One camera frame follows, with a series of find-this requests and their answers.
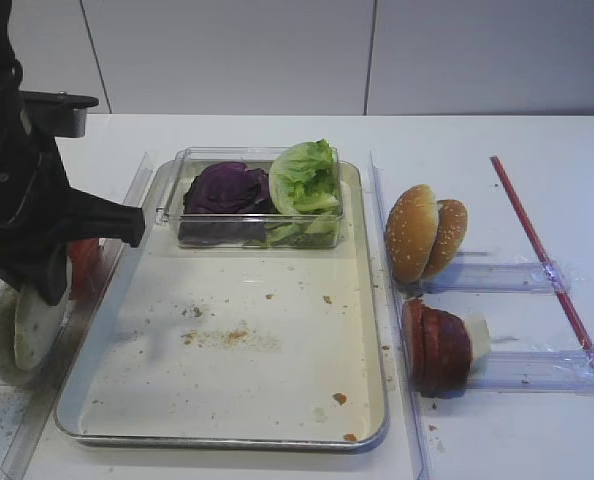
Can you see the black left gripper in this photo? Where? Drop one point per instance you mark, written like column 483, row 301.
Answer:
column 34, row 191

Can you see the pale bun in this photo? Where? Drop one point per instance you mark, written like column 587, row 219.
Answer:
column 37, row 324
column 10, row 373

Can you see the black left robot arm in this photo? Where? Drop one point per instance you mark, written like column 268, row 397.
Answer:
column 27, row 113

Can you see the front red tomato slice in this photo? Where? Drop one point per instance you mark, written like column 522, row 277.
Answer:
column 84, row 256

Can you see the green lettuce leaf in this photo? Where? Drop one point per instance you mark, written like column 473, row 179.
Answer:
column 303, row 182

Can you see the front brown meat patty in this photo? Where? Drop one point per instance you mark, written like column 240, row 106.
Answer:
column 414, row 338

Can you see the white cheese slice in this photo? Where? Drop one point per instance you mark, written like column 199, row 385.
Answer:
column 478, row 332

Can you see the purple cabbage leaf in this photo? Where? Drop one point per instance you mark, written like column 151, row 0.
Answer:
column 226, row 188

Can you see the clear plastic container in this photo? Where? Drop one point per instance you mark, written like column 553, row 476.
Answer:
column 189, row 163

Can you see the metal baking tray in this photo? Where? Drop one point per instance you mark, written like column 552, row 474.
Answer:
column 234, row 347

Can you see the front sesame bun top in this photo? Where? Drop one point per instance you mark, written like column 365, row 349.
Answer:
column 410, row 232

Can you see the sesame bun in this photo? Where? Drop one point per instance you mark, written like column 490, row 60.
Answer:
column 410, row 232
column 452, row 228

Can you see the rear sesame bun top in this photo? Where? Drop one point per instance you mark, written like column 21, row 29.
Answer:
column 452, row 228

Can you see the clear upper right holder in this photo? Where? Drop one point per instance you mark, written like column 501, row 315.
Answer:
column 526, row 277

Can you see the clear holder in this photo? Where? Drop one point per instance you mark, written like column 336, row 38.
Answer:
column 526, row 277
column 536, row 372

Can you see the clear lower right holder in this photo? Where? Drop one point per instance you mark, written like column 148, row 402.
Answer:
column 536, row 372

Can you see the red plastic strip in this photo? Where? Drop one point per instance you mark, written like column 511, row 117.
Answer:
column 548, row 266

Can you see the clear rail left of tray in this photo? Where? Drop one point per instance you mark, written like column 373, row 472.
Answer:
column 44, row 395

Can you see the clear rail of tray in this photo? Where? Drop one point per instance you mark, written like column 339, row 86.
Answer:
column 44, row 395
column 410, row 404

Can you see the clear rail right of tray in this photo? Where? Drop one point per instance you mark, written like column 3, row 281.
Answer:
column 410, row 404

